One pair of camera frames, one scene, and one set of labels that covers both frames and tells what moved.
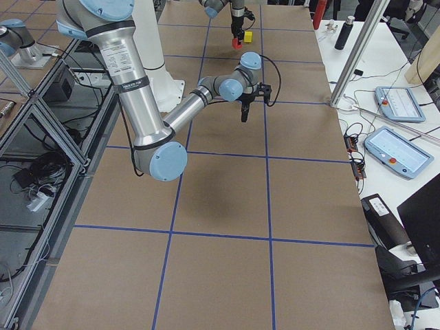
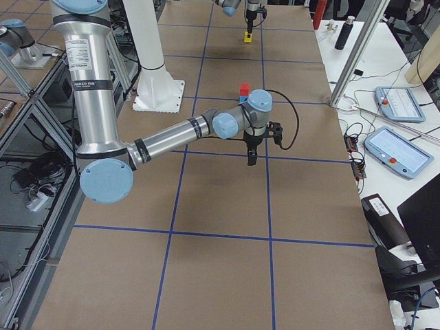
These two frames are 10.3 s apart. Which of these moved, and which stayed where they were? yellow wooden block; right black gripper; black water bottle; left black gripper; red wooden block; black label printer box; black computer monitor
Moved: red wooden block; left black gripper; right black gripper
Stayed: yellow wooden block; black computer monitor; black label printer box; black water bottle
